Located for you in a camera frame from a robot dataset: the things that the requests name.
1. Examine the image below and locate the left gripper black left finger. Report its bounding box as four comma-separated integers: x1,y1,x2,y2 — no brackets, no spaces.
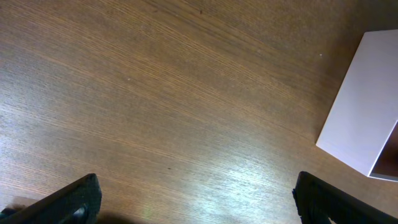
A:
1,173,102,224

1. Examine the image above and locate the white box, pink interior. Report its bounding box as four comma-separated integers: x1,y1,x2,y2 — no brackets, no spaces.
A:
316,30,397,182

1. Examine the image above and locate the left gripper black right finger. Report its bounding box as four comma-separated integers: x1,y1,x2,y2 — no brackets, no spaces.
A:
292,171,397,224

